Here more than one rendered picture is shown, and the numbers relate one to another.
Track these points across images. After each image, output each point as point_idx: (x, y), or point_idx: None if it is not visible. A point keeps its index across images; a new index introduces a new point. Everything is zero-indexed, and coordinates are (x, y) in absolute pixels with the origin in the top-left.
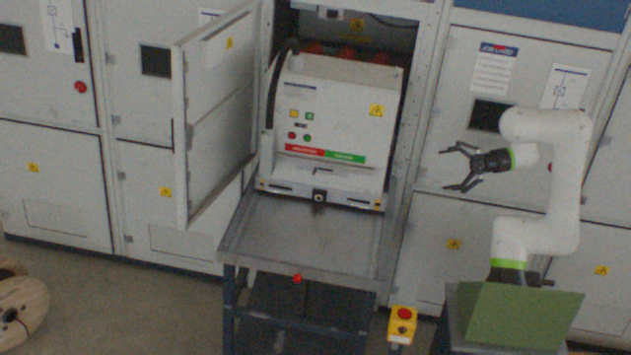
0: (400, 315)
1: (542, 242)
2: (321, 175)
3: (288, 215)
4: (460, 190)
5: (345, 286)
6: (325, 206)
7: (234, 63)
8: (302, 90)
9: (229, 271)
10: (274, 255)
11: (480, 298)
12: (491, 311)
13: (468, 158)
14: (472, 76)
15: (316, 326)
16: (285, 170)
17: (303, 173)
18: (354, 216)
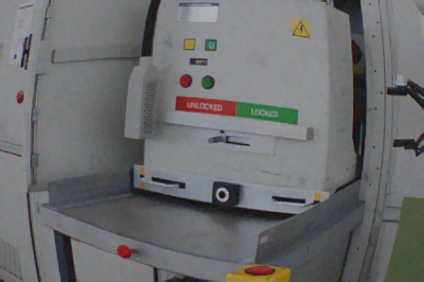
0: (249, 270)
1: None
2: (232, 154)
3: (163, 212)
4: (415, 150)
5: (203, 279)
6: (237, 215)
7: (135, 9)
8: (201, 9)
9: (60, 248)
10: (104, 224)
11: (398, 237)
12: (413, 263)
13: (423, 110)
14: (421, 32)
15: None
16: (176, 149)
17: (203, 153)
18: (276, 223)
